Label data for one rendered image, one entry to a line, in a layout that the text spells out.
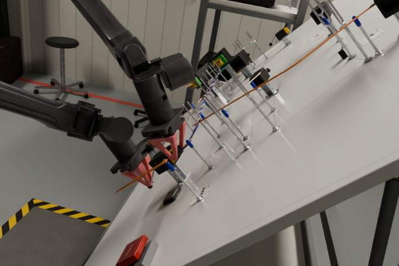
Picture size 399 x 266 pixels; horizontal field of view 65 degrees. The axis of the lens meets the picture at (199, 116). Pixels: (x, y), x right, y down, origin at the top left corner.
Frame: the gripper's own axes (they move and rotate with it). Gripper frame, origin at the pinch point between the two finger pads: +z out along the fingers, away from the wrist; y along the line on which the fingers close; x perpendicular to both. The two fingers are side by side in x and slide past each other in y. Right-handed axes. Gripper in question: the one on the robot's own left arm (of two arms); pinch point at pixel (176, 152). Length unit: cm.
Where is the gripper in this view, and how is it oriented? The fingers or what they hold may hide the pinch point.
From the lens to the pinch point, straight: 74.7
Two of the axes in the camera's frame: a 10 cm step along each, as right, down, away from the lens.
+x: -8.9, 1.3, 4.4
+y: 3.3, -4.7, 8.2
